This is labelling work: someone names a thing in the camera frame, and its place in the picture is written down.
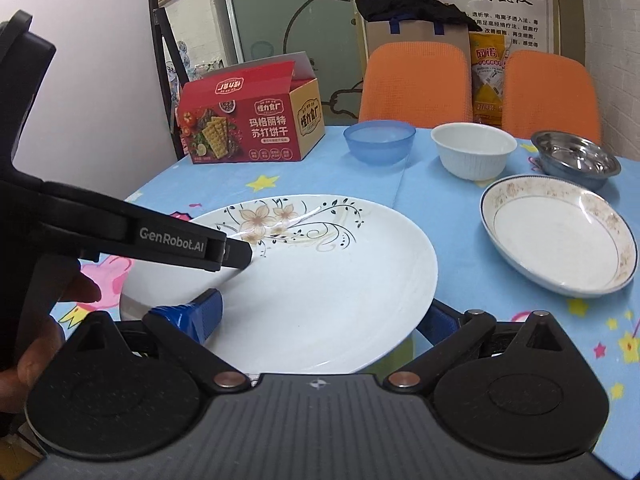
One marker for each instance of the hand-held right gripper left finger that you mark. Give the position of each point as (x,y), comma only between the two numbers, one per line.
(197,315)

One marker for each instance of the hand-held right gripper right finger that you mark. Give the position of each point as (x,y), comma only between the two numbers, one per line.
(436,322)

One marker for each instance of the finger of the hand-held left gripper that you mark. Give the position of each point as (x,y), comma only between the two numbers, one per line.
(239,255)

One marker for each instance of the large floral white plate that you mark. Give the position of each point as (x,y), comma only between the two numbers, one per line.
(325,285)

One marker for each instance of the gold rimmed white plate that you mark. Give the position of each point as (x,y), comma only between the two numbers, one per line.
(550,240)

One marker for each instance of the white ribbed bowl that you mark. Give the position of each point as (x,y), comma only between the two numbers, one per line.
(472,160)

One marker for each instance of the blue plastic bowl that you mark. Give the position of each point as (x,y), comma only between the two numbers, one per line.
(380,147)

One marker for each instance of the stainless steel bowl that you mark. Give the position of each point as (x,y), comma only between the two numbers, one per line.
(575,157)

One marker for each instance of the person's left hand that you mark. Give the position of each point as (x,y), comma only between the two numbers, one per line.
(75,290)

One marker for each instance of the blue cartoon tablecloth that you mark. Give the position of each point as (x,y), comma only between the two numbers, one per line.
(465,260)

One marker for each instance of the red cracker box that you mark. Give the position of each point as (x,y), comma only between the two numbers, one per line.
(235,130)

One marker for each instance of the black framed white board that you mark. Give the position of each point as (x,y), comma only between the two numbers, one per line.
(100,60)

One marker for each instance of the black easel stand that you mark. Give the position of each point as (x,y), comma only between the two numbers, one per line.
(172,75)

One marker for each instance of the orange chair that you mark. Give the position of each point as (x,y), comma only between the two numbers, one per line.
(550,95)
(415,85)

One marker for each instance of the frosted glass door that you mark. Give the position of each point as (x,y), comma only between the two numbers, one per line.
(280,10)

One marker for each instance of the yellow packet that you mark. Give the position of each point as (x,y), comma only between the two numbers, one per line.
(487,75)

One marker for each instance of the black cloth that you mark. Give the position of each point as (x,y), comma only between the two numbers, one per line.
(400,5)

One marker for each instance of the framed wall poster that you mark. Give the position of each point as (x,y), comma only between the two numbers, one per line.
(520,15)

